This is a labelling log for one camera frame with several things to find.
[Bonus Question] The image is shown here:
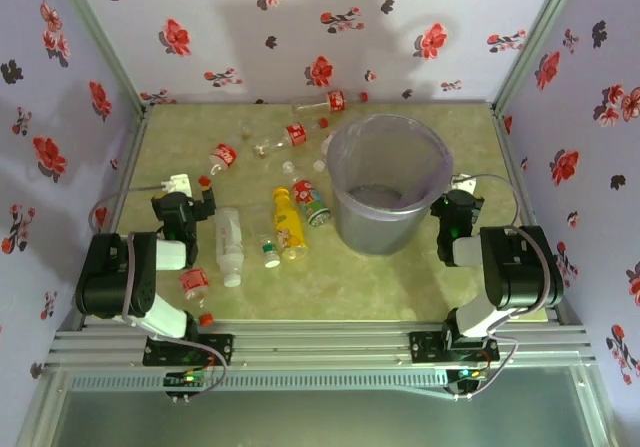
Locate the white plastic bottle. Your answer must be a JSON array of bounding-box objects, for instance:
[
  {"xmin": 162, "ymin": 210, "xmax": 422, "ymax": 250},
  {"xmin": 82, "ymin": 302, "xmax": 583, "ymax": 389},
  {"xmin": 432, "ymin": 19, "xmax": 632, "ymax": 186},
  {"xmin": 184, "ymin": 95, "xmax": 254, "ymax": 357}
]
[{"xmin": 214, "ymin": 206, "xmax": 245, "ymax": 288}]

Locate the clear bottle red label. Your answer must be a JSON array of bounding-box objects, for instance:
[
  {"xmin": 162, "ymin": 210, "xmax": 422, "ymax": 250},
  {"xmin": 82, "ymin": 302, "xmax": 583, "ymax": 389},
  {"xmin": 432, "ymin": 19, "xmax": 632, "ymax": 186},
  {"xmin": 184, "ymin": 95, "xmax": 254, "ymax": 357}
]
[
  {"xmin": 292, "ymin": 89, "xmax": 370, "ymax": 117},
  {"xmin": 199, "ymin": 142, "xmax": 239, "ymax": 189},
  {"xmin": 252, "ymin": 116, "xmax": 331, "ymax": 161},
  {"xmin": 178, "ymin": 266, "xmax": 215, "ymax": 327}
]

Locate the small green label bottle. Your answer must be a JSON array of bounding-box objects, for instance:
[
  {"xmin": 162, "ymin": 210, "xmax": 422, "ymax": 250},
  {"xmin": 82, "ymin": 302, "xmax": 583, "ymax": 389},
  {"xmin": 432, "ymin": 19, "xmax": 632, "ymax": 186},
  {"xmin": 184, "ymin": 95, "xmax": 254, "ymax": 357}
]
[{"xmin": 258, "ymin": 234, "xmax": 283, "ymax": 269}]

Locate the yellow plastic bottle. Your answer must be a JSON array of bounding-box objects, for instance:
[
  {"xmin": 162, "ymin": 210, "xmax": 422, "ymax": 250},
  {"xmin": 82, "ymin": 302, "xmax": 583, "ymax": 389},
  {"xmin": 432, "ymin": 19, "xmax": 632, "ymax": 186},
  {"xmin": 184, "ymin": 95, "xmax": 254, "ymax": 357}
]
[{"xmin": 272, "ymin": 186, "xmax": 308, "ymax": 262}]

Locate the green soda can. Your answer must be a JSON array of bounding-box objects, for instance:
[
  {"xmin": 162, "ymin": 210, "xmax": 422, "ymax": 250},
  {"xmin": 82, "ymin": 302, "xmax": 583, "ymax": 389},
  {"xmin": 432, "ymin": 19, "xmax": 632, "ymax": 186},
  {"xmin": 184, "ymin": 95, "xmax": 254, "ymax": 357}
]
[{"xmin": 282, "ymin": 160, "xmax": 331, "ymax": 228}]

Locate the small clear white-cap bottle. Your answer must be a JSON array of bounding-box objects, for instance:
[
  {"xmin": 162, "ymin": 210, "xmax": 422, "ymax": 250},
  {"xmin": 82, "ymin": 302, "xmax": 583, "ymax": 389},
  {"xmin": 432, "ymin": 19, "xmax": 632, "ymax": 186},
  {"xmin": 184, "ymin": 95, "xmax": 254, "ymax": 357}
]
[{"xmin": 312, "ymin": 131, "xmax": 337, "ymax": 173}]

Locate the grey plastic bin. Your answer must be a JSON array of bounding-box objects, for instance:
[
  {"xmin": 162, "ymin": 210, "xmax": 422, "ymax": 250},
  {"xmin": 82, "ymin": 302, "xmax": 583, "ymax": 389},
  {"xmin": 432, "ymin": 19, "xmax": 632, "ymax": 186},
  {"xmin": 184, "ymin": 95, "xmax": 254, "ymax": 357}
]
[{"xmin": 327, "ymin": 113, "xmax": 455, "ymax": 257}]

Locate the clear purple bin liner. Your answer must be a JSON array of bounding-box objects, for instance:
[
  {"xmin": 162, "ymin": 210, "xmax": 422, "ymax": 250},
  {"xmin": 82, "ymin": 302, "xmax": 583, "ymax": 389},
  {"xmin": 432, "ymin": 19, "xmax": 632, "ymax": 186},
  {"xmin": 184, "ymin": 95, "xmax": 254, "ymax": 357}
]
[{"xmin": 327, "ymin": 113, "xmax": 455, "ymax": 218}]

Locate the green circuit board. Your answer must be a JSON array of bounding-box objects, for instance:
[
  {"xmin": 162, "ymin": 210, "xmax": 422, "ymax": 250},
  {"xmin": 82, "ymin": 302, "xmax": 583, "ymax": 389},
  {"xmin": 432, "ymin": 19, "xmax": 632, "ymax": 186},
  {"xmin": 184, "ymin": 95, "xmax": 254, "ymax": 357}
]
[
  {"xmin": 448, "ymin": 366, "xmax": 490, "ymax": 384},
  {"xmin": 163, "ymin": 369, "xmax": 210, "ymax": 389}
]

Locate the grey metal panel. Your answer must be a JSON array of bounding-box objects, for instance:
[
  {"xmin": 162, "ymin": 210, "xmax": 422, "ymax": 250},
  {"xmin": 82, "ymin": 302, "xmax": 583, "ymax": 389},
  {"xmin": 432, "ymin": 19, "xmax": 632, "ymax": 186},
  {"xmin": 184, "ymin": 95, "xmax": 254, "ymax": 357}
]
[{"xmin": 29, "ymin": 366, "xmax": 624, "ymax": 447}]

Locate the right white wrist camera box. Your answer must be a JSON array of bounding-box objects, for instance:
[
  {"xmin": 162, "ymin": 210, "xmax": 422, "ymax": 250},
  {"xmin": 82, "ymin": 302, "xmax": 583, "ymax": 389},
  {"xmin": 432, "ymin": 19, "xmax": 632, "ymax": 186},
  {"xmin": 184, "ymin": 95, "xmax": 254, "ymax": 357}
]
[{"xmin": 451, "ymin": 173, "xmax": 479, "ymax": 194}]

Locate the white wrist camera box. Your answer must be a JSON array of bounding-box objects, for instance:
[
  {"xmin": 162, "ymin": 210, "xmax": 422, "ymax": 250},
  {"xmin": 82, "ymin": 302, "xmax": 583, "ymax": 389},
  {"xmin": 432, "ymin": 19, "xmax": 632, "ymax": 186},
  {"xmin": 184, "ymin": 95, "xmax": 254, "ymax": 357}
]
[
  {"xmin": 160, "ymin": 172, "xmax": 195, "ymax": 197},
  {"xmin": 451, "ymin": 173, "xmax": 479, "ymax": 194}
]

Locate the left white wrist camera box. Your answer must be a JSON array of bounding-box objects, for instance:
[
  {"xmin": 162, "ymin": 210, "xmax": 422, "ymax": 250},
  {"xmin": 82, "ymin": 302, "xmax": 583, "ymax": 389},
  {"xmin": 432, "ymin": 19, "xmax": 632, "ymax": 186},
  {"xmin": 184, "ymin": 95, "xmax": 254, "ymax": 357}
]
[{"xmin": 160, "ymin": 172, "xmax": 195, "ymax": 197}]

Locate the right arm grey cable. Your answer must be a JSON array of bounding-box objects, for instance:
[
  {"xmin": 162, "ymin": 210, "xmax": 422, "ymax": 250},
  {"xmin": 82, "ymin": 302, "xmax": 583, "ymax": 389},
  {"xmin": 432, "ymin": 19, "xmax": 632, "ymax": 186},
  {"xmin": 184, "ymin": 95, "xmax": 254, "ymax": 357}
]
[{"xmin": 448, "ymin": 173, "xmax": 554, "ymax": 402}]

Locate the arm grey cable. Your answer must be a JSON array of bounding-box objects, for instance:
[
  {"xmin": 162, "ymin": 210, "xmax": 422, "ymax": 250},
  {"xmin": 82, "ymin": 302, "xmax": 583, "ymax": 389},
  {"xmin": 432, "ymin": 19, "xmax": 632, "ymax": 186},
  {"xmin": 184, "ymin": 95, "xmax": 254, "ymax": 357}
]
[
  {"xmin": 88, "ymin": 182, "xmax": 230, "ymax": 397},
  {"xmin": 448, "ymin": 173, "xmax": 554, "ymax": 402}
]

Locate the aluminium table side rail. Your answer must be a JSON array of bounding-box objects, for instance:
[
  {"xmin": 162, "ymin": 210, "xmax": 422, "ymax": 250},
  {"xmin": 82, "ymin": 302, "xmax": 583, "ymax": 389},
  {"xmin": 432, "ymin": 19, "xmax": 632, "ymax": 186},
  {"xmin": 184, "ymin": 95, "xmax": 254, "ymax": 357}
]
[
  {"xmin": 492, "ymin": 109, "xmax": 569, "ymax": 324},
  {"xmin": 102, "ymin": 109, "xmax": 151, "ymax": 241}
]

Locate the left arm grey cable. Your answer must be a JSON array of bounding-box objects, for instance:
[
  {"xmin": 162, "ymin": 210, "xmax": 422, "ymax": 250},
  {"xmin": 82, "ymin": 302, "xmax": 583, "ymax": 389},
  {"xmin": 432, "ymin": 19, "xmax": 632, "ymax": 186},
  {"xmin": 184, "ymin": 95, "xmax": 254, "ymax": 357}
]
[{"xmin": 88, "ymin": 182, "xmax": 230, "ymax": 397}]

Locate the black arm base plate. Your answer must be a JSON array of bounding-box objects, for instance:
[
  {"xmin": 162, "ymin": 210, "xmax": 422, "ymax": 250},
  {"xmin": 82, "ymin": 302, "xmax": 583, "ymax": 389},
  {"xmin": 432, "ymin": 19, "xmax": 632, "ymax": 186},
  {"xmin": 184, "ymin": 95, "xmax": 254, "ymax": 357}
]
[
  {"xmin": 143, "ymin": 333, "xmax": 235, "ymax": 368},
  {"xmin": 408, "ymin": 330, "xmax": 500, "ymax": 367}
]

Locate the aluminium frame post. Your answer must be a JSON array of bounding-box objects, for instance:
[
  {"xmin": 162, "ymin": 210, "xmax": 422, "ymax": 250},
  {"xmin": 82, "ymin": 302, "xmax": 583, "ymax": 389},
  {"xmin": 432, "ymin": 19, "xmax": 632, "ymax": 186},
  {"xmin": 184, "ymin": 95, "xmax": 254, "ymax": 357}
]
[
  {"xmin": 49, "ymin": 0, "xmax": 151, "ymax": 118},
  {"xmin": 492, "ymin": 0, "xmax": 586, "ymax": 118}
]

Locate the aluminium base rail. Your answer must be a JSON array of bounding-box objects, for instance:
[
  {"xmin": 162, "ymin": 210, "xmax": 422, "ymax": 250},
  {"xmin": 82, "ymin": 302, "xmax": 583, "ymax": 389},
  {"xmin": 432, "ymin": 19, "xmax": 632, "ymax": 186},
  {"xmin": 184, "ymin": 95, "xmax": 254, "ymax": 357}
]
[{"xmin": 47, "ymin": 319, "xmax": 599, "ymax": 368}]

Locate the slotted grey cable duct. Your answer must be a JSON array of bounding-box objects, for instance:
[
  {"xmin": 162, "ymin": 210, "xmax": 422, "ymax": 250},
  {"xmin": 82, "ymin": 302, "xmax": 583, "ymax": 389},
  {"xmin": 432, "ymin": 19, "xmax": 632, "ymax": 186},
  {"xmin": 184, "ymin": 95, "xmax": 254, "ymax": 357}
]
[{"xmin": 67, "ymin": 371, "xmax": 454, "ymax": 394}]

